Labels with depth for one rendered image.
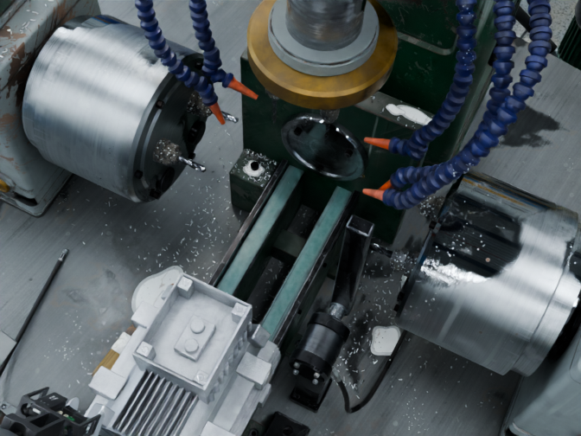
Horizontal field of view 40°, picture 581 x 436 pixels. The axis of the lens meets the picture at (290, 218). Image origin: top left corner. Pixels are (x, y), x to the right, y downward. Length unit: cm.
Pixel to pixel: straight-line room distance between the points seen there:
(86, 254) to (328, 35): 70
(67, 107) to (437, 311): 59
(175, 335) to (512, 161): 81
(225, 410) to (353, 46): 47
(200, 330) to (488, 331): 37
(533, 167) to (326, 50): 74
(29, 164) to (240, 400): 57
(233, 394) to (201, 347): 8
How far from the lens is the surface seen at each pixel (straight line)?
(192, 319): 99
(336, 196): 131
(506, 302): 104
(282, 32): 93
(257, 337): 102
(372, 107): 114
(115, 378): 104
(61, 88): 118
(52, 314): 139
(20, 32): 124
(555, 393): 110
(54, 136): 120
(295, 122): 121
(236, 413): 102
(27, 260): 144
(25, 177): 138
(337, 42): 91
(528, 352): 108
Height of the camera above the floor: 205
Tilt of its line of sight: 62 degrees down
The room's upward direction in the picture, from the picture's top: 4 degrees clockwise
